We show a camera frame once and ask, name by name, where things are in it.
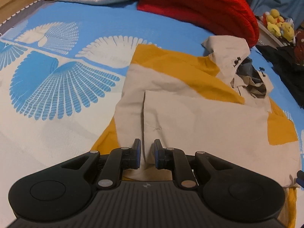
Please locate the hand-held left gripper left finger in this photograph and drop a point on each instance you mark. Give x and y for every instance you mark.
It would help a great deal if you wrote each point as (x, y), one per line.
(137, 153)

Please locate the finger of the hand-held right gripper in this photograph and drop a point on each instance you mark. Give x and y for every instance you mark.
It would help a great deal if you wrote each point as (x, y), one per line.
(301, 175)

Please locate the wooden bed frame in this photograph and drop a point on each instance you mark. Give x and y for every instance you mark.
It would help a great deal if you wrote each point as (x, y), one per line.
(14, 0)

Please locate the red folded blanket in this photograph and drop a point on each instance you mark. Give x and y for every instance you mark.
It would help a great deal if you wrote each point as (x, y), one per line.
(194, 4)

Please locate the blue curtain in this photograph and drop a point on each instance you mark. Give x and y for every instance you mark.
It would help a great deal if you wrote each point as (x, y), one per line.
(285, 2)

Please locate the black clothes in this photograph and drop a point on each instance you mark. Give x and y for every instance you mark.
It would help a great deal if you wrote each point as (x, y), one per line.
(287, 68)

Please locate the yellow plush toy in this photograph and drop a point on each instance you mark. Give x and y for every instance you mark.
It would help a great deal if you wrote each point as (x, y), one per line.
(287, 30)
(273, 22)

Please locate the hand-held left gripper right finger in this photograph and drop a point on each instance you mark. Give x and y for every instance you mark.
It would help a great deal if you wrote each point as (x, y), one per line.
(156, 154)

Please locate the blue and white printed bedsheet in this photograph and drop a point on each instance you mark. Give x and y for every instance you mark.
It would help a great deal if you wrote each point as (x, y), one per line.
(47, 135)

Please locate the dark red pillow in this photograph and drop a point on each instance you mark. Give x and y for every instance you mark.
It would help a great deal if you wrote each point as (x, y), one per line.
(299, 45)

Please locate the beige and yellow hooded jacket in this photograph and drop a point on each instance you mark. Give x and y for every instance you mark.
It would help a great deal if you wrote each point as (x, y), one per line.
(201, 128)

